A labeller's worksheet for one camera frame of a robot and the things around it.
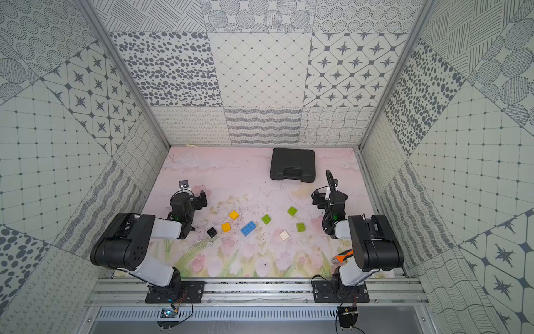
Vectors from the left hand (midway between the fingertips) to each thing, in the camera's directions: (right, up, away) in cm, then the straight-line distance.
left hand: (198, 192), depth 94 cm
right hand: (+60, -1, +2) cm, 60 cm away
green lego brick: (+32, -12, -3) cm, 34 cm away
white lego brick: (+40, -17, -8) cm, 44 cm away
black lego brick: (+8, -17, -6) cm, 20 cm away
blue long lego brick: (+24, -15, -6) cm, 29 cm away
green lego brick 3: (+47, -15, -4) cm, 50 cm away
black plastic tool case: (+46, +13, +17) cm, 51 cm away
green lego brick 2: (+44, -9, +1) cm, 45 cm away
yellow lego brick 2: (+14, -15, -5) cm, 21 cm away
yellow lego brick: (+17, -11, -1) cm, 20 cm away
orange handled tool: (+63, -25, -11) cm, 69 cm away
